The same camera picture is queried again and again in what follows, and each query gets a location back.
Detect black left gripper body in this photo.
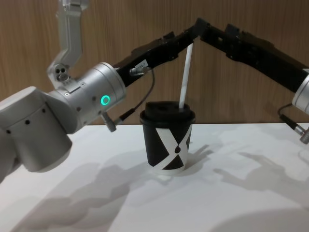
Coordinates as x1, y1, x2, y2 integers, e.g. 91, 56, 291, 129
112, 31, 181, 88

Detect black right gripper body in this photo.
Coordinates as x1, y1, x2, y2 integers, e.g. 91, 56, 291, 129
226, 30, 309, 93

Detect white paper straw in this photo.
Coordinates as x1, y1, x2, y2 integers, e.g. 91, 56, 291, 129
178, 43, 194, 109

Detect black plastic cup lid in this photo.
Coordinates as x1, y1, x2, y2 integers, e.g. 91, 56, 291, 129
140, 101, 197, 127

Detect black and white paper cup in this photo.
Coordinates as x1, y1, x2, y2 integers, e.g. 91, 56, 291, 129
140, 110, 196, 177

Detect dark left wrist cable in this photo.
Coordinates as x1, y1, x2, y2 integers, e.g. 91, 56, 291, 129
102, 66, 155, 133

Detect dark wrist cable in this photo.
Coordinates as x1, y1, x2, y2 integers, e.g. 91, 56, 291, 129
277, 103, 309, 144
102, 66, 155, 133

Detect dark right wrist cable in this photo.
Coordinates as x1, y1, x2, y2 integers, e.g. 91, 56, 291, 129
277, 103, 309, 144

